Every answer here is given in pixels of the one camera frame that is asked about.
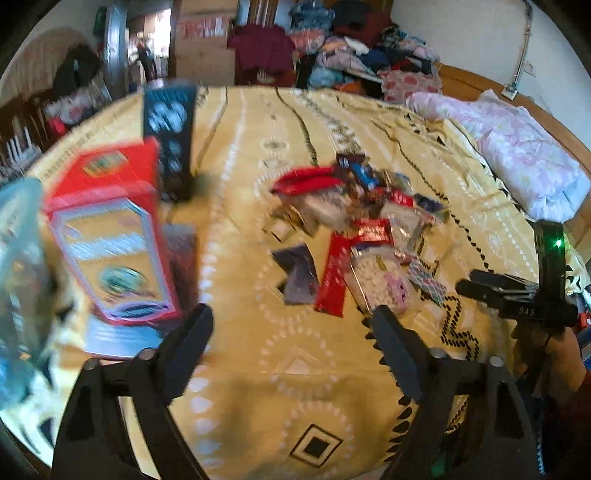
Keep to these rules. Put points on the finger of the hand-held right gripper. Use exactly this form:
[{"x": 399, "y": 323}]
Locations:
[
  {"x": 498, "y": 279},
  {"x": 480, "y": 293}
]

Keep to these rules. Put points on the large glass bowl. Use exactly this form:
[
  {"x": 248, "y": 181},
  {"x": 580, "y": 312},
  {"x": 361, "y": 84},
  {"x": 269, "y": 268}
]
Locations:
[{"x": 18, "y": 277}]

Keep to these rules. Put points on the heap of mixed clothes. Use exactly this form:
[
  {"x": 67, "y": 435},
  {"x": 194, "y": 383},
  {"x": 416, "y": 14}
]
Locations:
[{"x": 369, "y": 50}]

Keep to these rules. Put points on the pink fan-shaped cloth cover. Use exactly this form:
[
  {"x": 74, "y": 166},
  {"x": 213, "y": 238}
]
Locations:
[{"x": 37, "y": 69}]

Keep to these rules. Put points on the large cardboard box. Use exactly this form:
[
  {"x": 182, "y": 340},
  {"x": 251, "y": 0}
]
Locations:
[{"x": 203, "y": 41}]

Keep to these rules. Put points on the person's right hand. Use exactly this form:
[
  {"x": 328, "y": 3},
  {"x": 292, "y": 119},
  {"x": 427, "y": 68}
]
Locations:
[{"x": 549, "y": 357}]

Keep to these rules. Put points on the black jacket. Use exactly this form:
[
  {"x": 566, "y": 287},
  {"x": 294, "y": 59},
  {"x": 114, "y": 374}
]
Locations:
[{"x": 76, "y": 69}]

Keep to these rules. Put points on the pink floral quilt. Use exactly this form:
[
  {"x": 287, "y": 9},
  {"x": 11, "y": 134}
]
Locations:
[{"x": 517, "y": 143}]

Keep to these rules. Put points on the yellow patterned blanket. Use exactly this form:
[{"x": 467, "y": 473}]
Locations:
[{"x": 258, "y": 369}]

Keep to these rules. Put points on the pile of assorted snack packets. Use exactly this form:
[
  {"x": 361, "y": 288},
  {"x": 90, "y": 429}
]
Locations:
[{"x": 369, "y": 230}]

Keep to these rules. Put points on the dark purple snack packet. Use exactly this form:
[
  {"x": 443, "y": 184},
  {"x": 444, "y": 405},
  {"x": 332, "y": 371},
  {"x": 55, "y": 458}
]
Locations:
[{"x": 295, "y": 272}]

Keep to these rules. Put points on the maroon garment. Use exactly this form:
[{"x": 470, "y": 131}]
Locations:
[{"x": 263, "y": 50}]

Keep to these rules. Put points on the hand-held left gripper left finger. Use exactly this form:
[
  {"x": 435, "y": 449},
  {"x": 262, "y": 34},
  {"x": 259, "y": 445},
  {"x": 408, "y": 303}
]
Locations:
[{"x": 191, "y": 346}]

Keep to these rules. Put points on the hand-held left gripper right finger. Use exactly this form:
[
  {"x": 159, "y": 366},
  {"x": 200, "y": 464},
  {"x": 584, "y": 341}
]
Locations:
[{"x": 397, "y": 350}]

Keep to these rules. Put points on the blue booklet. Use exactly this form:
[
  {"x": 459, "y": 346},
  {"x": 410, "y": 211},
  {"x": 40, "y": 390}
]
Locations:
[{"x": 115, "y": 342}]

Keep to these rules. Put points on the black box with blue print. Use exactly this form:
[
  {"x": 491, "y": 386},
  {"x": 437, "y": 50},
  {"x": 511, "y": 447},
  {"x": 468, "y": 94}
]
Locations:
[{"x": 168, "y": 138}]

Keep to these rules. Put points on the wooden bed frame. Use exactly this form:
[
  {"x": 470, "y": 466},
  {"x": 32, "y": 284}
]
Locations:
[{"x": 480, "y": 83}]

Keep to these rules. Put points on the red cardboard box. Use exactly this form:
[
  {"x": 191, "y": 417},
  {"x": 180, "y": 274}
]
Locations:
[{"x": 111, "y": 240}]

